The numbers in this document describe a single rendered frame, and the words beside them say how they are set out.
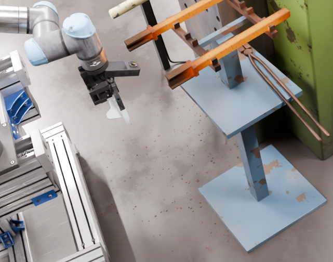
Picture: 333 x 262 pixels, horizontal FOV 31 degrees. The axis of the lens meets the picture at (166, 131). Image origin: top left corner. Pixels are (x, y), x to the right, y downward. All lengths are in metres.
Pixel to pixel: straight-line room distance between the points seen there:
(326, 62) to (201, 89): 0.52
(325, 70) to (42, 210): 1.31
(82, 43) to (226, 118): 0.62
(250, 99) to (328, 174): 0.77
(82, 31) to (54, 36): 0.08
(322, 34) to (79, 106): 1.56
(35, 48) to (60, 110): 1.77
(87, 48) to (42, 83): 2.00
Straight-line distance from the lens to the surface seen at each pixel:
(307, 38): 2.26
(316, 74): 2.37
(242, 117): 2.02
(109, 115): 1.76
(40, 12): 1.75
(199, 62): 1.83
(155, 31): 1.99
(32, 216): 2.69
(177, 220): 2.69
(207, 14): 2.41
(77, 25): 1.60
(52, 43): 1.63
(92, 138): 3.16
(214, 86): 2.14
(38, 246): 2.59
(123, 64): 1.76
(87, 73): 1.71
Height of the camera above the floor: 2.17
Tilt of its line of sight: 46 degrees down
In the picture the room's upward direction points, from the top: 21 degrees counter-clockwise
